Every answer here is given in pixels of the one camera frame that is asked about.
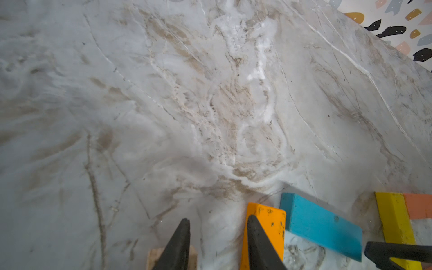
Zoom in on orange block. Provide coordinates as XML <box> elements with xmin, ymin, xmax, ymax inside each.
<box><xmin>403</xmin><ymin>193</ymin><xmax>432</xmax><ymax>220</ymax></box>

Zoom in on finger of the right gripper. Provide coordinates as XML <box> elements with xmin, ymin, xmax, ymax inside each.
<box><xmin>364</xmin><ymin>241</ymin><xmax>432</xmax><ymax>270</ymax></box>

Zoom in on orange block vertical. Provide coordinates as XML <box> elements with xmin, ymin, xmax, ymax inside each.
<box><xmin>240</xmin><ymin>202</ymin><xmax>286</xmax><ymax>270</ymax></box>

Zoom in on teal block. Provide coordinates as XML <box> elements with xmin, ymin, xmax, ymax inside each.
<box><xmin>280</xmin><ymin>193</ymin><xmax>362</xmax><ymax>262</ymax></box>

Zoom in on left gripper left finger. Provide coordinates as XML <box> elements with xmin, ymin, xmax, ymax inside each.
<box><xmin>153</xmin><ymin>218</ymin><xmax>191</xmax><ymax>270</ymax></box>

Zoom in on beige wooden block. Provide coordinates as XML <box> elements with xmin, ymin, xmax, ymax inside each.
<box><xmin>146</xmin><ymin>245</ymin><xmax>198</xmax><ymax>270</ymax></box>

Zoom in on yellow block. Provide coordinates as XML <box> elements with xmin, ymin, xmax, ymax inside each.
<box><xmin>374</xmin><ymin>191</ymin><xmax>423</xmax><ymax>270</ymax></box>

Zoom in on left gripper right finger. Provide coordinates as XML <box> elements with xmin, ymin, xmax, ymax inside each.
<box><xmin>247</xmin><ymin>215</ymin><xmax>287</xmax><ymax>270</ymax></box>

